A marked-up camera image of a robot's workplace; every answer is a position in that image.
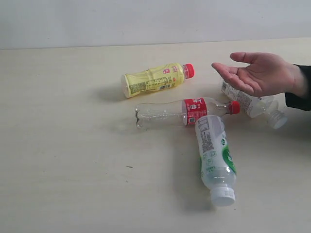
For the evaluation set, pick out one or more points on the person's open hand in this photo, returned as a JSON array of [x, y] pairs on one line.
[[266, 74]]

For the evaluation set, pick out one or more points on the white floral label bottle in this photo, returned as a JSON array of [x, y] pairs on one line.
[[253, 106]]

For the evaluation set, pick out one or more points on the clear bottle with red label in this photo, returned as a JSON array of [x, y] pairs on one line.
[[182, 112]]

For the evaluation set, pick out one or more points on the yellow bottle with red cap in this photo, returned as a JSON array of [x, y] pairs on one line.
[[156, 79]]

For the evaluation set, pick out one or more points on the green white bottle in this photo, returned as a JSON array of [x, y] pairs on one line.
[[218, 172]]

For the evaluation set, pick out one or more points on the black sleeved forearm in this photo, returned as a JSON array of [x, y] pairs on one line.
[[299, 96]]

